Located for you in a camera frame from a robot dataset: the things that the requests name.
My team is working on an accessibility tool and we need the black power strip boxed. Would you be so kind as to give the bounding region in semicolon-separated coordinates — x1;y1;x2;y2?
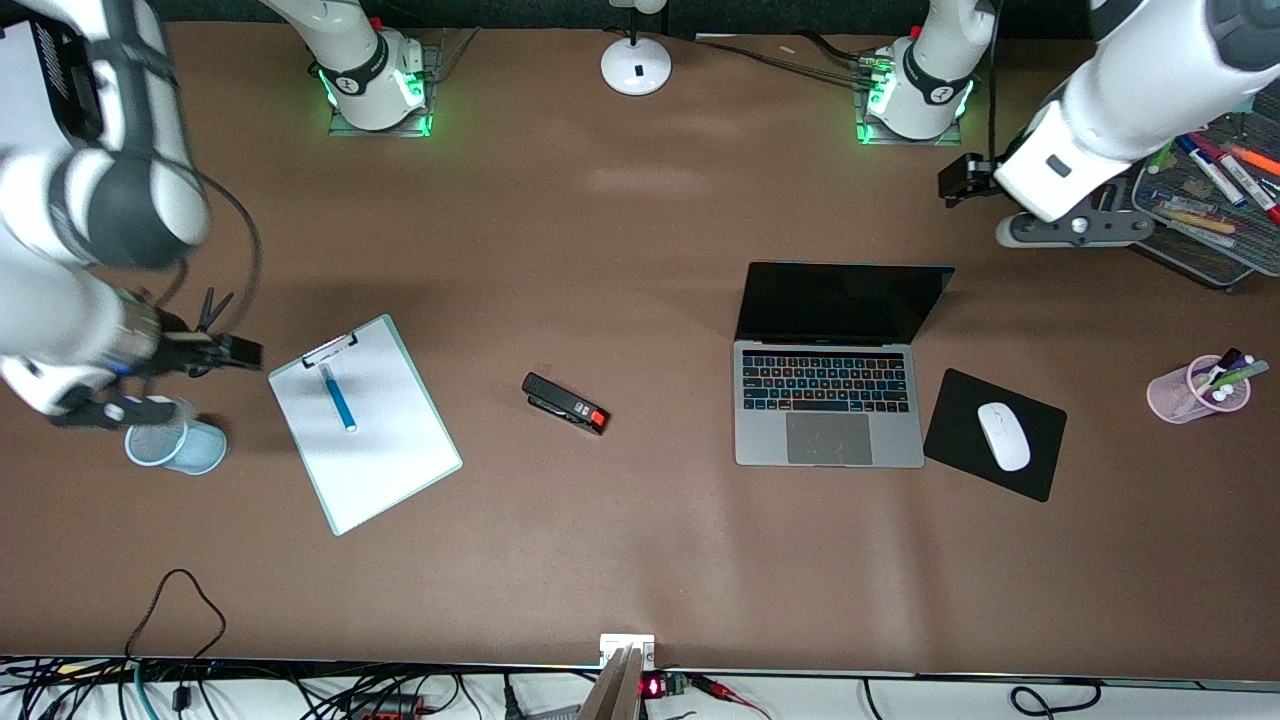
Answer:
340;694;423;720

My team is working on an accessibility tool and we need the light blue pen cup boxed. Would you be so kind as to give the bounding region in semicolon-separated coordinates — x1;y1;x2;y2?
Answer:
125;418;228;476

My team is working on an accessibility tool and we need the black braided cable loop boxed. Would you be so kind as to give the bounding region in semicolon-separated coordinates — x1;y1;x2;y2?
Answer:
125;568;227;663

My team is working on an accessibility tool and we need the blue marker white end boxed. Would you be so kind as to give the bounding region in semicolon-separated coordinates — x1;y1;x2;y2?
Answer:
318;363;358;433

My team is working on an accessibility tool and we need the black mouse pad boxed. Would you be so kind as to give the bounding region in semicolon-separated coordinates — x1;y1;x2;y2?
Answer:
922;368;1068;503

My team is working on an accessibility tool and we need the black table cable bundle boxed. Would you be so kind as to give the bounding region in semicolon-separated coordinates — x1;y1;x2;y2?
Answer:
698;33;899;89

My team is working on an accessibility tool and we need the red capped white marker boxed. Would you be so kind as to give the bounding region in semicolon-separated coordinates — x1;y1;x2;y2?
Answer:
1190;132;1280;226

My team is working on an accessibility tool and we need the silver laptop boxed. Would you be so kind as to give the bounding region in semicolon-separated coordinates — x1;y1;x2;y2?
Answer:
733;262;956;469

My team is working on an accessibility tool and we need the yellow pencil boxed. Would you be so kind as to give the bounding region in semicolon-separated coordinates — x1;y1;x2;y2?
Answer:
1158;208;1241;237

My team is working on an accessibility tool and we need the white mounting block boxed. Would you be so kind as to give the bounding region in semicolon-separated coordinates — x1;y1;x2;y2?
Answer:
599;633;656;671

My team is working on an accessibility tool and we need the purple black marker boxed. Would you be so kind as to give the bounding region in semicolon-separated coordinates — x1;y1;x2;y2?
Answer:
1195;347;1244;391

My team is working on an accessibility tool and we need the green marker in cup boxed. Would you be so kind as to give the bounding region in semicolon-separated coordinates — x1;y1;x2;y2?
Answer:
1207;360;1271;396

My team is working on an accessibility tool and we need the white computer mouse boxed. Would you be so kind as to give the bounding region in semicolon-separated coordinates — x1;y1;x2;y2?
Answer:
977;402;1032;473

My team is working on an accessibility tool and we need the black wire mesh tray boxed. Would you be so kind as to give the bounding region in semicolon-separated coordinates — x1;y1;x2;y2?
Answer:
1130;110;1280;292

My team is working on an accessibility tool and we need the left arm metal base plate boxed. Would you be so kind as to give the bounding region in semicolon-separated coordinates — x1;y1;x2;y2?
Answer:
855;105;964;148

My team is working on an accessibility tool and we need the black coiled cable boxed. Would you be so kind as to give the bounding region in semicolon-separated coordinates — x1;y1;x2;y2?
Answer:
1008;680;1103;717

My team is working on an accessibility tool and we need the grey camera pole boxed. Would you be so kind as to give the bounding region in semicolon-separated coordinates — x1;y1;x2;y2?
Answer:
578;645;646;720

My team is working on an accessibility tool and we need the red black wire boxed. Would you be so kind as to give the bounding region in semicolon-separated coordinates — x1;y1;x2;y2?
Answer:
690;674;773;720

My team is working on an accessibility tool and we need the blue capped white marker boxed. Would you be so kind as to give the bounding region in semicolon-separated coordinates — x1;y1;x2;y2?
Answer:
1176;135;1248;208

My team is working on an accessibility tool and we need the white lamp base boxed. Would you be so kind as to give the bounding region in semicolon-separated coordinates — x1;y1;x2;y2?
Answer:
600;0;673;97

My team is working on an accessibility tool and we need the orange highlighter marker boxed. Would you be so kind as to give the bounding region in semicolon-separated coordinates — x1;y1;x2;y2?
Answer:
1225;143;1280;178

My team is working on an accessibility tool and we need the black stapler red tip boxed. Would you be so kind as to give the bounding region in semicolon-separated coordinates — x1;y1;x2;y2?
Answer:
521;372;609;437

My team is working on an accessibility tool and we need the white clipboard green edge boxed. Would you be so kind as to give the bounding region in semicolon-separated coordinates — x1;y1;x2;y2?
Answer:
268;314;464;537

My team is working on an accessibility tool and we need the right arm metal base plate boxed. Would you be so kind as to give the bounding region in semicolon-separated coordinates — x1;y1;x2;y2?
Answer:
328;40;437;138

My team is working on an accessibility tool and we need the pink translucent cup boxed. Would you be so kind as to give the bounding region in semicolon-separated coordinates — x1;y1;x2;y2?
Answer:
1147;355;1252;425

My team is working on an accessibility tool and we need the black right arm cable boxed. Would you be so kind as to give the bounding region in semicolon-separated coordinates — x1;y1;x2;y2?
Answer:
150;172;264;333

